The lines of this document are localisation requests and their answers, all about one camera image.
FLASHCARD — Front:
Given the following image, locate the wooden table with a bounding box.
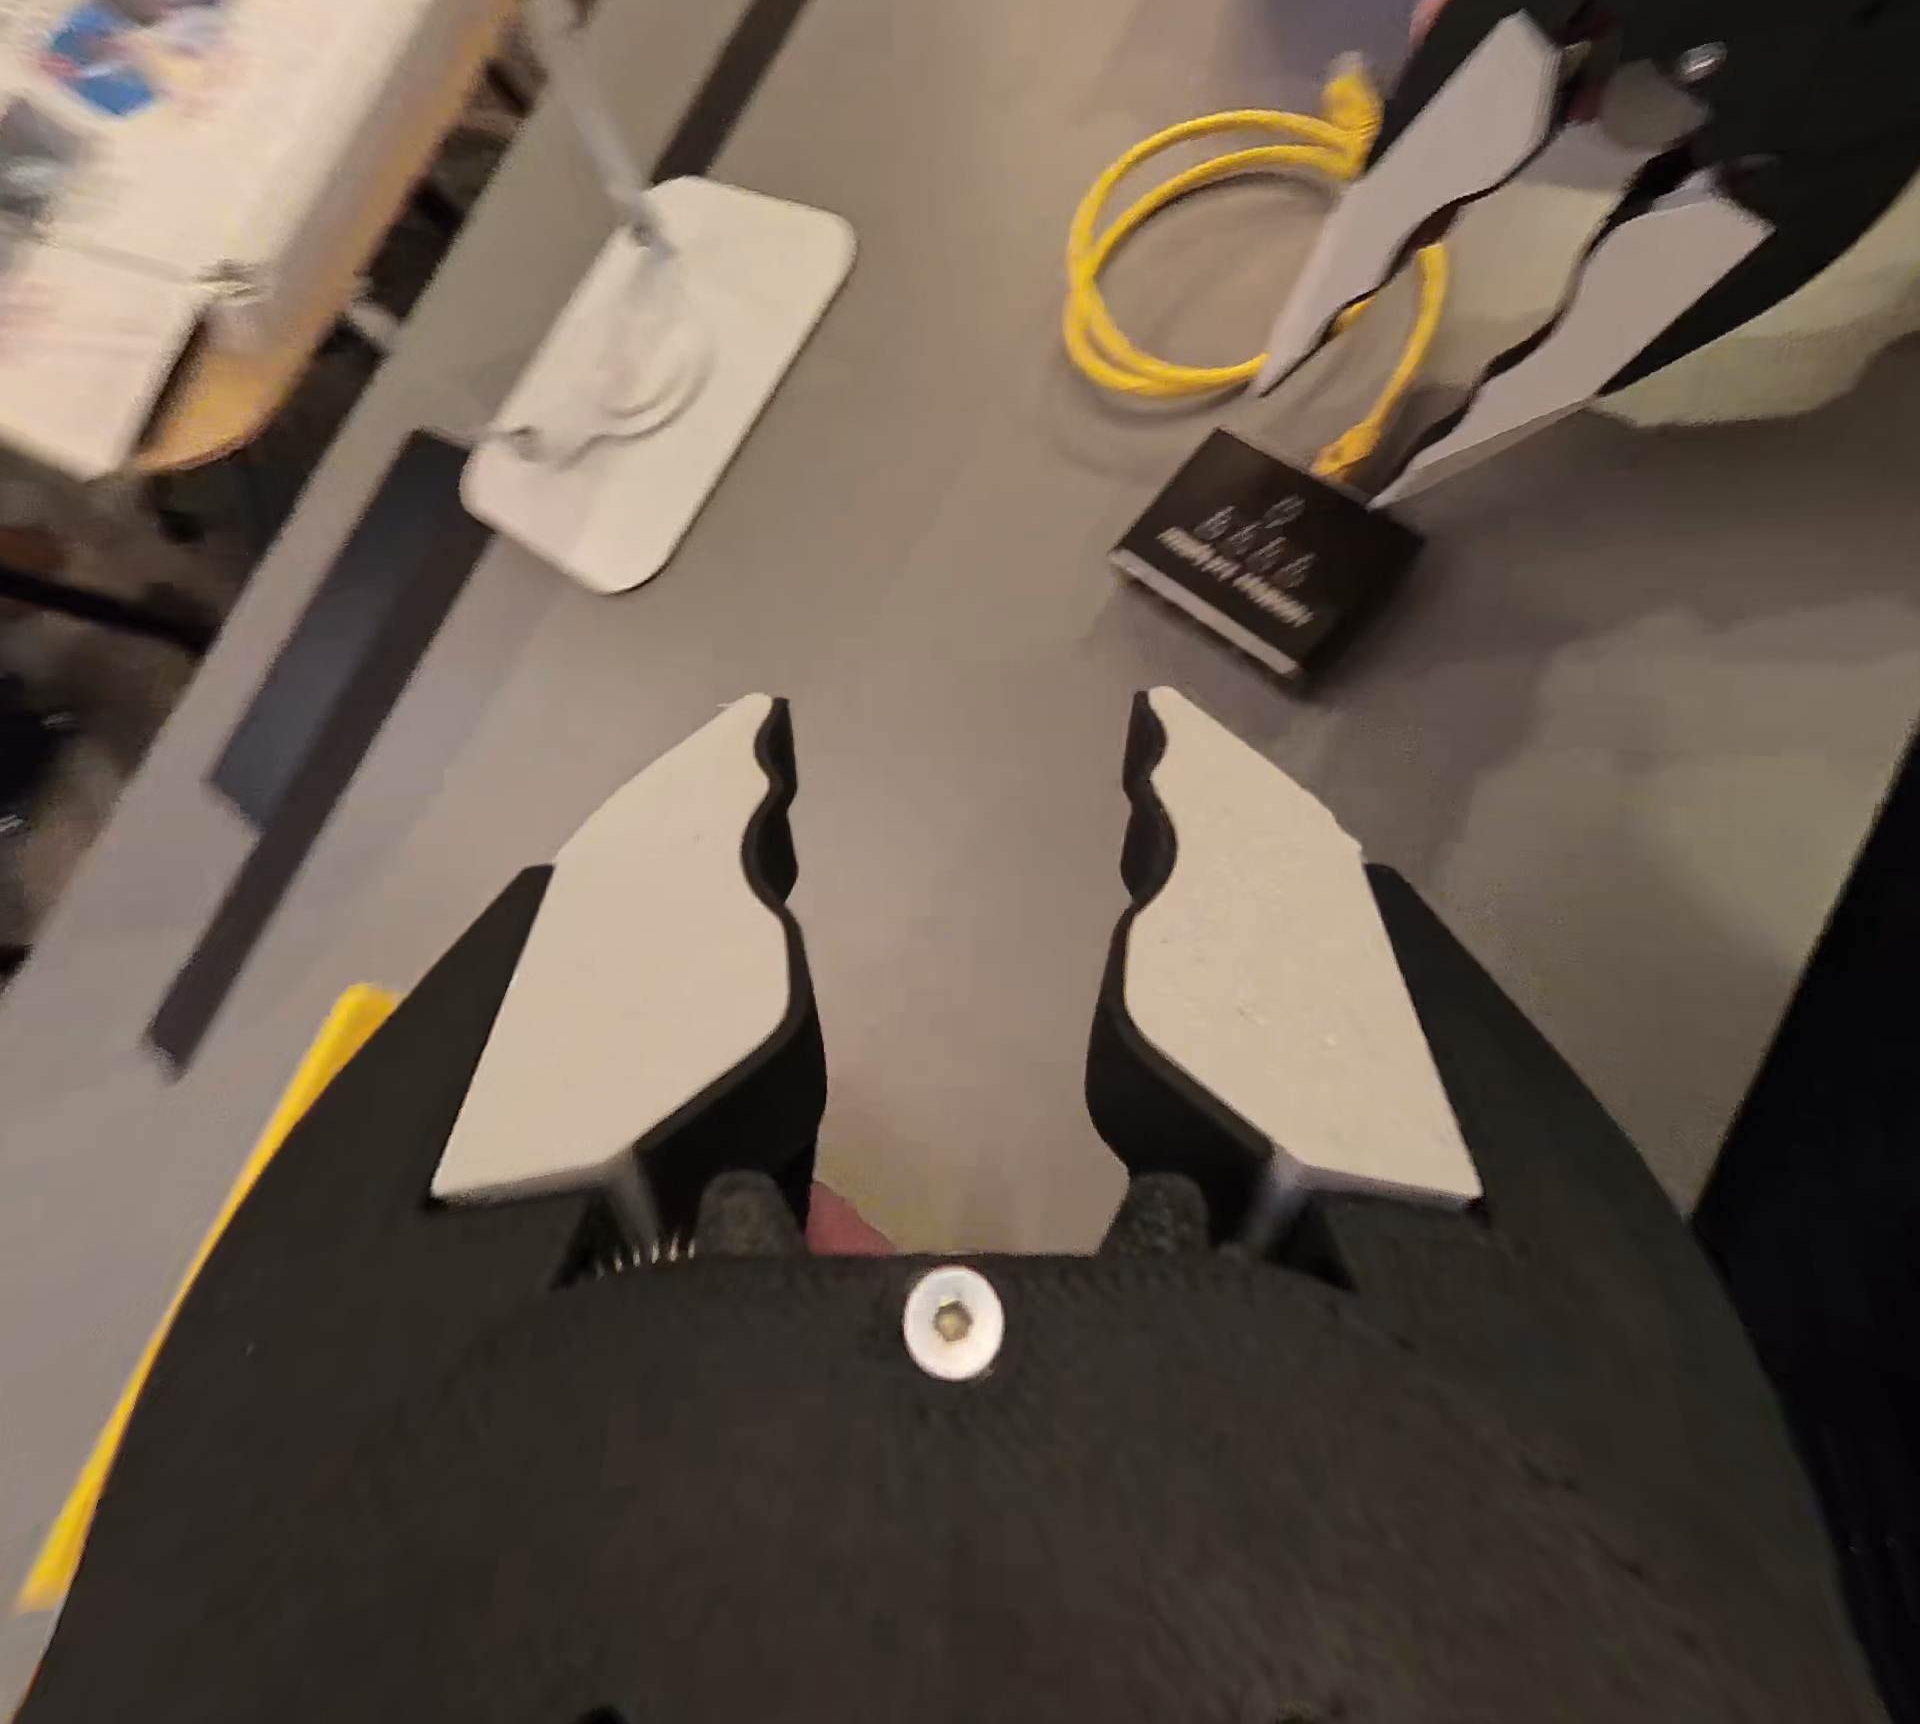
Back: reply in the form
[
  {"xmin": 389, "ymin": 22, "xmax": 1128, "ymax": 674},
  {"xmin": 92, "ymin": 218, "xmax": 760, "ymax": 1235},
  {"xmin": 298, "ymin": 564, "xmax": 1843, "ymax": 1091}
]
[{"xmin": 127, "ymin": 0, "xmax": 638, "ymax": 471}]

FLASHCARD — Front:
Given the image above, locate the black ethernet splitter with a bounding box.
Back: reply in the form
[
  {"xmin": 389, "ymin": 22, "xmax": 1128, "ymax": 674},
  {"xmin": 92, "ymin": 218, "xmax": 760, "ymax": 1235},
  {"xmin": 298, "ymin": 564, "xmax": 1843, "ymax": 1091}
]
[{"xmin": 1105, "ymin": 425, "xmax": 1426, "ymax": 694}]

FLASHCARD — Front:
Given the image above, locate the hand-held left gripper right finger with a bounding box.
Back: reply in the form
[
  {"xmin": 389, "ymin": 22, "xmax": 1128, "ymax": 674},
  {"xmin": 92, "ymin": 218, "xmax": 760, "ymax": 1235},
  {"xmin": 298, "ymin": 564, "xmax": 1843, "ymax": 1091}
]
[{"xmin": 1084, "ymin": 685, "xmax": 1485, "ymax": 1251}]

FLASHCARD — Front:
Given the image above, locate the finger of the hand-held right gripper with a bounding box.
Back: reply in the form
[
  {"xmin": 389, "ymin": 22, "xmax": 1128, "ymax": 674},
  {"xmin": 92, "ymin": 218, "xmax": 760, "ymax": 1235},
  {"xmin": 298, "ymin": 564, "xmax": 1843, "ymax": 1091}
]
[
  {"xmin": 1256, "ymin": 13, "xmax": 1568, "ymax": 398},
  {"xmin": 1367, "ymin": 170, "xmax": 1778, "ymax": 511}
]

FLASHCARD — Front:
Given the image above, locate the printed instruction sheet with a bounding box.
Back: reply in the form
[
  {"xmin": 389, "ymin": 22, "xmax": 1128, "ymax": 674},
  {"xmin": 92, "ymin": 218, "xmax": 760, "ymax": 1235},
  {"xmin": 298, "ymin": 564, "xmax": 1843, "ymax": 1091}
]
[{"xmin": 0, "ymin": 0, "xmax": 565, "ymax": 482}]

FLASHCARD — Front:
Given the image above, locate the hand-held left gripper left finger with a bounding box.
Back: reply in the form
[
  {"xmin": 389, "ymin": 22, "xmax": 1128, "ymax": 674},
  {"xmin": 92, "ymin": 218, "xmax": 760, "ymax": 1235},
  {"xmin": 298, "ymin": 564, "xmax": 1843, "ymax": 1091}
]
[{"xmin": 427, "ymin": 694, "xmax": 828, "ymax": 1251}]

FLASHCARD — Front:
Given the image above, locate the yellow ethernet cable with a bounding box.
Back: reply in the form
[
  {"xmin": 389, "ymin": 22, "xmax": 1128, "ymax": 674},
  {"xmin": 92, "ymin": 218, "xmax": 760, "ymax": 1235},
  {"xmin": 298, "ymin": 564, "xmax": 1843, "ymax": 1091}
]
[{"xmin": 1062, "ymin": 57, "xmax": 1454, "ymax": 482}]

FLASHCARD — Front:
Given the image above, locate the person's left hand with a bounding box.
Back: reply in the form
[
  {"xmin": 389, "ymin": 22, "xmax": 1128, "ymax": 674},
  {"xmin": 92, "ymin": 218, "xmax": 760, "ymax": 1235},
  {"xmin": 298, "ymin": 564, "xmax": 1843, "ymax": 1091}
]
[{"xmin": 808, "ymin": 1183, "xmax": 903, "ymax": 1260}]

